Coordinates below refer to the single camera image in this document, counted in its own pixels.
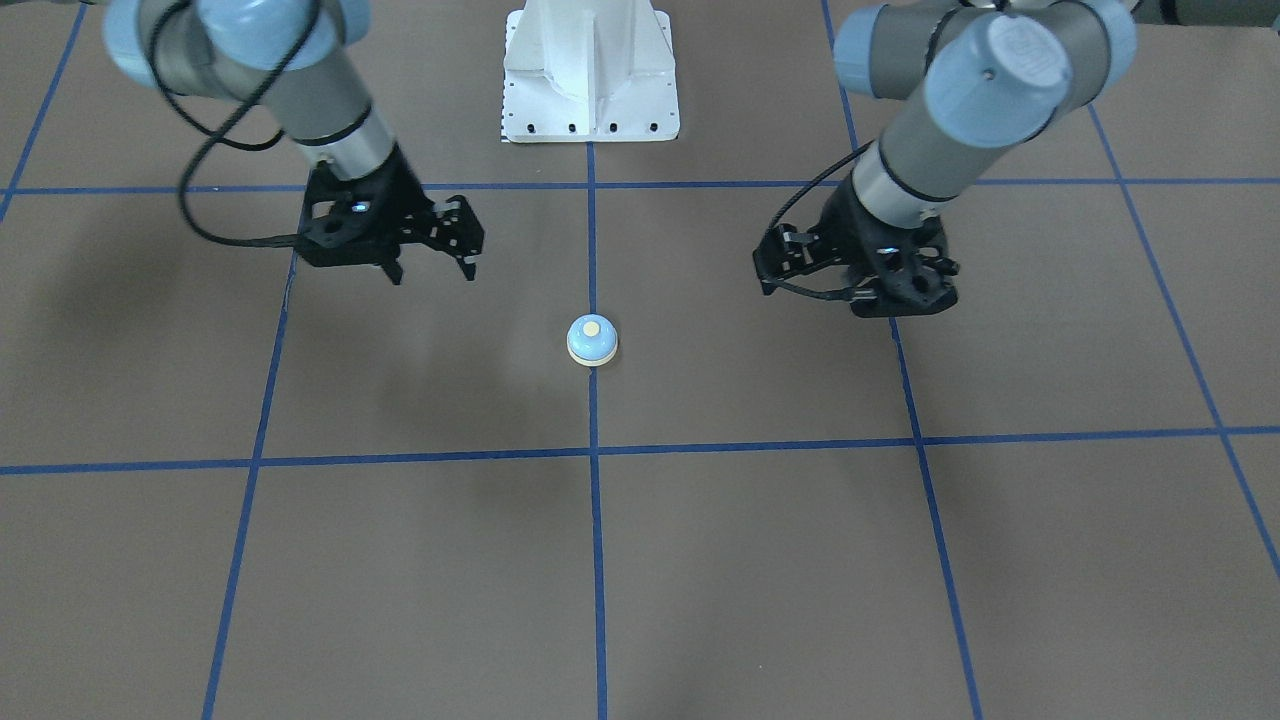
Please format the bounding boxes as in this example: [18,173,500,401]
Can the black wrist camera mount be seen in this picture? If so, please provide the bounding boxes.
[294,164,387,268]
[849,240,959,318]

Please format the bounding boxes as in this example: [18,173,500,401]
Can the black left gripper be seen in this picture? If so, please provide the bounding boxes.
[755,172,945,296]

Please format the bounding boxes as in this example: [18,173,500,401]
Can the white pedestal column with base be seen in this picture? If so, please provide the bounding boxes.
[500,1,681,143]

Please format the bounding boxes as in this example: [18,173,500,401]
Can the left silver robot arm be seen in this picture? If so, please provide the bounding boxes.
[751,1,1138,316]

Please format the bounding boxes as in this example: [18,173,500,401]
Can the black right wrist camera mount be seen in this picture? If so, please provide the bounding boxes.
[294,164,387,268]

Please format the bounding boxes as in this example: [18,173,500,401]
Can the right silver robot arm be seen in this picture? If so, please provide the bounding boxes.
[102,1,485,284]

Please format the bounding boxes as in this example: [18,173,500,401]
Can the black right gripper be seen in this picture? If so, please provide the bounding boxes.
[330,143,485,286]

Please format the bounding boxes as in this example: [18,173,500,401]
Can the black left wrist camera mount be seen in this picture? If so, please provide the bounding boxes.
[849,240,959,318]

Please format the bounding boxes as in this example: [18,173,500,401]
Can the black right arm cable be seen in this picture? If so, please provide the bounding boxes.
[140,0,332,247]

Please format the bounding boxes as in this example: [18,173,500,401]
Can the brown paper table mat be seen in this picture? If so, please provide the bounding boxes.
[1,1,1279,719]

